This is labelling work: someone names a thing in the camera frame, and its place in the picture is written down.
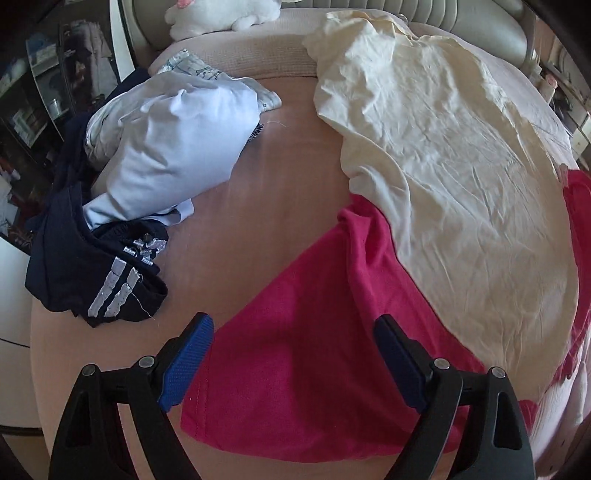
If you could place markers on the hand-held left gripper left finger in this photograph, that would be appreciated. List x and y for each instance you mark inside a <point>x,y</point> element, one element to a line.
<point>189,360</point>

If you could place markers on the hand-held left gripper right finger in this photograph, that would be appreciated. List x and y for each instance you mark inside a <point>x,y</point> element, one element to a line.
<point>397,364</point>

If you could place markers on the hot pink garment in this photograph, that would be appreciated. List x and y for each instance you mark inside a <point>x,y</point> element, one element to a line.
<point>314,332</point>

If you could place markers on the cream garment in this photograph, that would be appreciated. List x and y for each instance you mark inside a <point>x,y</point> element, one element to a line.
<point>452,175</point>

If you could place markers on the navy shorts with silver stripes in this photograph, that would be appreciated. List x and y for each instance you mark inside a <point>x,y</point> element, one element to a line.
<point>64,258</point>

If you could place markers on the light blue garment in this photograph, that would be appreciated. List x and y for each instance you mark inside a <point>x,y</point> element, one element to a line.
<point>175,147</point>

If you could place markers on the white printed garment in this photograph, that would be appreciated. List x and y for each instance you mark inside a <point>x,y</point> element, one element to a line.
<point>203,69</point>

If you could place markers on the white nightstand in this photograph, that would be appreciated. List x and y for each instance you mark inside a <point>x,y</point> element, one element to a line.
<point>572,129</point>

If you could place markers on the dark glass wardrobe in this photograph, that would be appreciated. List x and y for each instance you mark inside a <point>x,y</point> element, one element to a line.
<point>46,101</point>

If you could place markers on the grey checked pillow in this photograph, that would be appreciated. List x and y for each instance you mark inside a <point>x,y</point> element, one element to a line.
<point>258,57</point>

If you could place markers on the white plush toy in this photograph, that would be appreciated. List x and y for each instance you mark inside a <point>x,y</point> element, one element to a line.
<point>217,16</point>

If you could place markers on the grey padded headboard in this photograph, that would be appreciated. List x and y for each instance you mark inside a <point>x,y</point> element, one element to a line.
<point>461,18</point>

